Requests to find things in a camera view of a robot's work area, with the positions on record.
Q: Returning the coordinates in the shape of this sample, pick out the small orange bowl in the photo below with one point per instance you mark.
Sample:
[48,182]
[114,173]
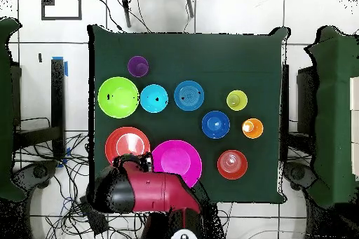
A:
[232,172]

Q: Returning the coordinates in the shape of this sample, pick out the large pink bowl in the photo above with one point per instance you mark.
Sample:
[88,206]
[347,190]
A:
[176,160]

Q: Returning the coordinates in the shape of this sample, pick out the small cyan bowl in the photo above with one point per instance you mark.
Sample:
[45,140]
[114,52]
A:
[151,94]

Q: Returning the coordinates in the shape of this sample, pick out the dark green table cloth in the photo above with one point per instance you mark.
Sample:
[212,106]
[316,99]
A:
[182,54]

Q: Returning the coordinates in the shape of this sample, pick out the orange plastic cup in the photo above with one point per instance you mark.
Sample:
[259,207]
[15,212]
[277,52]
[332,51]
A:
[255,130]

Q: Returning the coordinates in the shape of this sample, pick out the small dark blue bowl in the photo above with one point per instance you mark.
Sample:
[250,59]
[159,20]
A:
[213,131]

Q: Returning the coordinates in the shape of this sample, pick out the blue tape strip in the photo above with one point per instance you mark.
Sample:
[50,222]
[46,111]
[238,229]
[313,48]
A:
[66,68]

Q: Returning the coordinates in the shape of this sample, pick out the medium blue bowl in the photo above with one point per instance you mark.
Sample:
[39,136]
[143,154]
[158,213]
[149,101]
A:
[190,101]

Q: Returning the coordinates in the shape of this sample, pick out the large red-orange bowl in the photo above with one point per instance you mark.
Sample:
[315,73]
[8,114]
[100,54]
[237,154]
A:
[126,141]

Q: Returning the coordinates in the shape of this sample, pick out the large lime green bowl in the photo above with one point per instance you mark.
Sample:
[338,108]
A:
[120,104]

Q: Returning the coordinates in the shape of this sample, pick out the black power strip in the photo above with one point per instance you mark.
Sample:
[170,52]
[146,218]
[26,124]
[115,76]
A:
[95,218]

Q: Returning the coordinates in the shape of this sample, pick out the black metal stand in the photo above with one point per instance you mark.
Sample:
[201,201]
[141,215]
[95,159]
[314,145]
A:
[57,96]

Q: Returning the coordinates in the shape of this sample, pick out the yellow plastic cup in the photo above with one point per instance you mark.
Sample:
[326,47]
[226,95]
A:
[239,102]

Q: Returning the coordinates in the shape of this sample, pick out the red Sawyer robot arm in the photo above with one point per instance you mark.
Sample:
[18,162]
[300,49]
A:
[157,191]

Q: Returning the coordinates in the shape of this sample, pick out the green covered side table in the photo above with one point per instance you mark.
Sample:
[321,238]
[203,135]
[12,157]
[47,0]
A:
[4,110]
[333,110]

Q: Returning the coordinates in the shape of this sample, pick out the purple plastic cup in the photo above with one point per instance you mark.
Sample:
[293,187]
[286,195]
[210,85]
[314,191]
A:
[138,68]

